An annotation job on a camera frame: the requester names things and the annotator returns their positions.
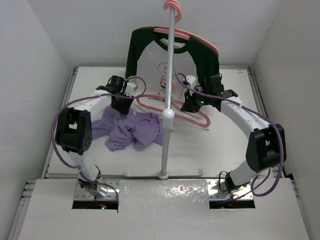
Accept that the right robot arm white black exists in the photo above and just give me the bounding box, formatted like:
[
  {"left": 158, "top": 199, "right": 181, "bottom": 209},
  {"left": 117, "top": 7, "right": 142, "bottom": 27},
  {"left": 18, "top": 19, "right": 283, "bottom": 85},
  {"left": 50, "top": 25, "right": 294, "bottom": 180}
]
[{"left": 176, "top": 73, "right": 286, "bottom": 193}]

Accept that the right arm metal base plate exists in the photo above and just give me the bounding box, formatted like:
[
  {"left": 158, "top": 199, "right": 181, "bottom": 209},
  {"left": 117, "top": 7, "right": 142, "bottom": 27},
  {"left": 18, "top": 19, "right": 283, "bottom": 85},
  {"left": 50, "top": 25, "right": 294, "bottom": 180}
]
[{"left": 206, "top": 178, "right": 253, "bottom": 202}]

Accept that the white front cover board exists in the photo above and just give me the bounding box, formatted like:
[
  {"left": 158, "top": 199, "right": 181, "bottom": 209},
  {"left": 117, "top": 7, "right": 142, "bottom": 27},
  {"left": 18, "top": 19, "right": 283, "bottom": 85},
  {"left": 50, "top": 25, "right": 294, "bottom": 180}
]
[{"left": 19, "top": 179, "right": 309, "bottom": 240}]

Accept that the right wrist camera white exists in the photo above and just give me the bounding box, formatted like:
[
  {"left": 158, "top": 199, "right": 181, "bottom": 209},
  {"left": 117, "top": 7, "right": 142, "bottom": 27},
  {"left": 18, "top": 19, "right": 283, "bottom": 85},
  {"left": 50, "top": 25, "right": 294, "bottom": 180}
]
[{"left": 183, "top": 75, "right": 197, "bottom": 89}]

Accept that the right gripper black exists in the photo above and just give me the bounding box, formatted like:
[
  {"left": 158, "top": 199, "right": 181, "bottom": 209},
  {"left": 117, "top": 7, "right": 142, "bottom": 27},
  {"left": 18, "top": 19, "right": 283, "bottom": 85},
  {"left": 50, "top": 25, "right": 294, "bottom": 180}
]
[{"left": 181, "top": 86, "right": 212, "bottom": 114}]

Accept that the pink hook at pole top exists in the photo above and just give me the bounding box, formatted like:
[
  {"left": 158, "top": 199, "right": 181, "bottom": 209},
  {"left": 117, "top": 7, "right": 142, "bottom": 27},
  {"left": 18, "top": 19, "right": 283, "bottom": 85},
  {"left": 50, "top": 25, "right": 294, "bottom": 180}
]
[{"left": 163, "top": 0, "right": 184, "bottom": 24}]

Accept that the pink hanger under raglan shirt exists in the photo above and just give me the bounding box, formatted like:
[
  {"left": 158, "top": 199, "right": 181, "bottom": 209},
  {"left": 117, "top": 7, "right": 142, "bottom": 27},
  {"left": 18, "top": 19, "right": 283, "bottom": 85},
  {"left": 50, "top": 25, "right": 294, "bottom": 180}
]
[{"left": 138, "top": 26, "right": 220, "bottom": 57}]

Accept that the purple t shirt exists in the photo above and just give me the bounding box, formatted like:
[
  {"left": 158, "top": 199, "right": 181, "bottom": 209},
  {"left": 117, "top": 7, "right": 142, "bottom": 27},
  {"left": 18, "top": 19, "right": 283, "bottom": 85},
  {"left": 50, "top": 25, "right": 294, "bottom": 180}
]
[{"left": 91, "top": 106, "right": 164, "bottom": 152}]

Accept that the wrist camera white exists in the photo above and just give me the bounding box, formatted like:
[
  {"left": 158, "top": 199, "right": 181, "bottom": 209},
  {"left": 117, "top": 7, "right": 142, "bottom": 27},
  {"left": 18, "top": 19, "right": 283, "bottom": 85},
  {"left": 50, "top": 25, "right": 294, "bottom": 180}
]
[
  {"left": 183, "top": 75, "right": 197, "bottom": 89},
  {"left": 124, "top": 81, "right": 138, "bottom": 97}
]

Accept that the grey clothes rack stand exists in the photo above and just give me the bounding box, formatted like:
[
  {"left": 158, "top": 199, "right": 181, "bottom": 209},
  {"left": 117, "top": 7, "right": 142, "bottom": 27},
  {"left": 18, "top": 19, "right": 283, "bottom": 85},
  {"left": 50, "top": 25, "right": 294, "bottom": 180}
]
[{"left": 123, "top": 1, "right": 203, "bottom": 180}]

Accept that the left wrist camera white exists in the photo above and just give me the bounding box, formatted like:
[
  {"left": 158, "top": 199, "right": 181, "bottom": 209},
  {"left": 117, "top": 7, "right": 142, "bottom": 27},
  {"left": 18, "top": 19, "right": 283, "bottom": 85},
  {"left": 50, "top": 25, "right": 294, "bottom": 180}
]
[{"left": 124, "top": 81, "right": 138, "bottom": 97}]

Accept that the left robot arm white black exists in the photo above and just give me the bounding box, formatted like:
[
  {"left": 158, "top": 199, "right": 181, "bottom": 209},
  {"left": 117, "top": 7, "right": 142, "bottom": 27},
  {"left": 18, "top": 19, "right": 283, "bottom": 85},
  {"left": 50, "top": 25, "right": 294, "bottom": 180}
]
[{"left": 51, "top": 75, "right": 138, "bottom": 186}]

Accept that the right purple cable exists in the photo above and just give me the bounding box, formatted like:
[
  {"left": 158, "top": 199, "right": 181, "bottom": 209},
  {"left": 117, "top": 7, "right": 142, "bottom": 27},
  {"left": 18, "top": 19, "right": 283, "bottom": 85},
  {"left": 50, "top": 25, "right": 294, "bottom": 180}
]
[{"left": 175, "top": 72, "right": 287, "bottom": 202}]

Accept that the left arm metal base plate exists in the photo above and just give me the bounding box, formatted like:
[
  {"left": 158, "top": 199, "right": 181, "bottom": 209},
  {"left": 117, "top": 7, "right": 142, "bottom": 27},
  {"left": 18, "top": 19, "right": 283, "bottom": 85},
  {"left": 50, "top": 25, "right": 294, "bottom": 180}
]
[{"left": 73, "top": 182, "right": 118, "bottom": 202}]

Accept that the white and green raglan shirt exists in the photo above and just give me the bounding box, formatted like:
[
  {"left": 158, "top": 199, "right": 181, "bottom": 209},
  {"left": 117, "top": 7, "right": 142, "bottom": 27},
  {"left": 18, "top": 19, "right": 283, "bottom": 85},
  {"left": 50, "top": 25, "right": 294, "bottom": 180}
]
[{"left": 125, "top": 28, "right": 220, "bottom": 130}]

